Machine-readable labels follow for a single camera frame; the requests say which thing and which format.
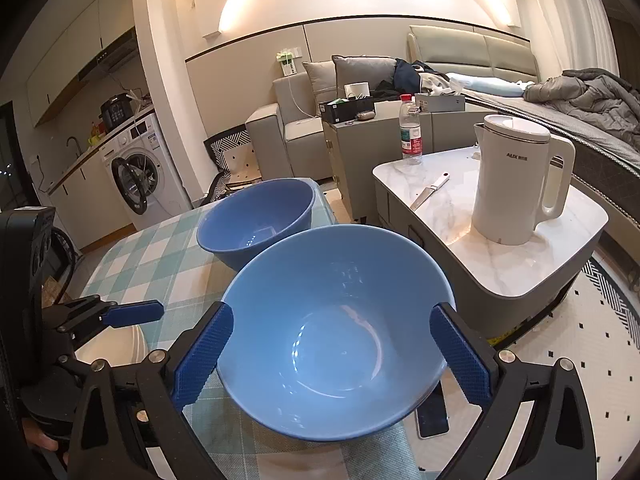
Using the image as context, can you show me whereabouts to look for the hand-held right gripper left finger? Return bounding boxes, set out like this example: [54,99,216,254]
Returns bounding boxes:
[66,301,236,480]

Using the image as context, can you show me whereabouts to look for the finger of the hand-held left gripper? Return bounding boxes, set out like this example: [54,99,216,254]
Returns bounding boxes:
[55,297,166,333]
[52,347,101,378]

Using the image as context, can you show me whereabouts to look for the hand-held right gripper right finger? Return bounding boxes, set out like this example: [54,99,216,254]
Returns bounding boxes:
[429,302,599,480]

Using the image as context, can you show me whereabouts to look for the cream plate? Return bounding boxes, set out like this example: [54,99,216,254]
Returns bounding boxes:
[75,322,148,368]

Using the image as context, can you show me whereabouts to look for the blue bowl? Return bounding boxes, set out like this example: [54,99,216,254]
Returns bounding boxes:
[216,225,457,443]
[196,178,316,273]

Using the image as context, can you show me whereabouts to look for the person's left hand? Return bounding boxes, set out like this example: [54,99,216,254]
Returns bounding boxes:
[22,417,71,466]

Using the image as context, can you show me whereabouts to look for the teal checked tablecloth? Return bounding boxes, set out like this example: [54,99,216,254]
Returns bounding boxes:
[75,195,426,480]

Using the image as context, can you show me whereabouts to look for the black smartphone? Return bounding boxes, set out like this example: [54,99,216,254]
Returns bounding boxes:
[415,382,451,440]

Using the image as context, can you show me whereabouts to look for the white marble coffee table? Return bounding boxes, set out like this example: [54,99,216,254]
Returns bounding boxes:
[372,146,610,348]

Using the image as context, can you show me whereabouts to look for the white lower kitchen cabinets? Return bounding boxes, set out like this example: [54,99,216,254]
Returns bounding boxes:
[32,145,136,251]

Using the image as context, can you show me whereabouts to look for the white kitchen cabinets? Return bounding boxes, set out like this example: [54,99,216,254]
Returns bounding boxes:
[32,145,136,251]
[25,0,136,128]

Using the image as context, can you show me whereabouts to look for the dark glass door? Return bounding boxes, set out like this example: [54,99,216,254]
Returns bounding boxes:
[0,100,31,211]

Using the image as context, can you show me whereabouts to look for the white washing machine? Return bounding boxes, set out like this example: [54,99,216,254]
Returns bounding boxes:
[102,112,193,231]

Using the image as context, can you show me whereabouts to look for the white electric kettle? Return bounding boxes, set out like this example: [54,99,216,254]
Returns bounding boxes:
[471,114,577,246]

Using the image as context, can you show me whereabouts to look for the black pressure cooker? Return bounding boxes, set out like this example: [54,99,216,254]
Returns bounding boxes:
[100,96,133,133]

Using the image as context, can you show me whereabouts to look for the grey side cabinet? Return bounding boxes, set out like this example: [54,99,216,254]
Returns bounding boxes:
[321,101,435,221]
[430,109,488,153]

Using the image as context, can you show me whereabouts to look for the white upper kitchen cabinets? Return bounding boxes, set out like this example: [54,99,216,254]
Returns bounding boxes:
[25,0,136,128]

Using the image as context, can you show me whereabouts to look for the grey sofa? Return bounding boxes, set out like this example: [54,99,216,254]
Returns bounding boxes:
[245,60,401,188]

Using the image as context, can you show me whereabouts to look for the plastic water bottle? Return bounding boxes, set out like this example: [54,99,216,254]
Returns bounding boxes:
[398,93,423,166]

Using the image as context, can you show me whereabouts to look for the range hood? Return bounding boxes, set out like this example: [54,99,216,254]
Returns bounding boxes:
[77,30,138,83]

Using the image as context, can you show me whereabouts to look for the light blue pillow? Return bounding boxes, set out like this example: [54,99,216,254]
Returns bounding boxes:
[445,72,526,98]

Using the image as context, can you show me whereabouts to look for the black box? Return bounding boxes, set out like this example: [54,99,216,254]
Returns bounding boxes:
[319,96,376,123]

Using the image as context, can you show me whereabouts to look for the navy clothing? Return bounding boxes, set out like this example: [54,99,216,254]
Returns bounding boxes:
[372,59,451,100]

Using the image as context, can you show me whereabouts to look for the grey duvet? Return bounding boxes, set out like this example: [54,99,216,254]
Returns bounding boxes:
[522,67,640,153]

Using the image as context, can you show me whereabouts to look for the grey cushion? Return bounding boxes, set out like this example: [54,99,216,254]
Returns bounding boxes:
[332,55,398,101]
[302,60,337,106]

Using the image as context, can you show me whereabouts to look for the beige upholstered bed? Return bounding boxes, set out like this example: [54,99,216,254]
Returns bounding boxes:
[406,25,640,226]

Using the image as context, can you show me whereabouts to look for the black cable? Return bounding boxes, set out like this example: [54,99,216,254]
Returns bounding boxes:
[47,225,86,306]

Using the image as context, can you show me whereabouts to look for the white-handled knife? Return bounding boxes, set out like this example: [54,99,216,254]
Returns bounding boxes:
[410,172,451,212]

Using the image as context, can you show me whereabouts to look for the white wall-mounted holder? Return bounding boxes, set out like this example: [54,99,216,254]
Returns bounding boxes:
[276,49,301,77]

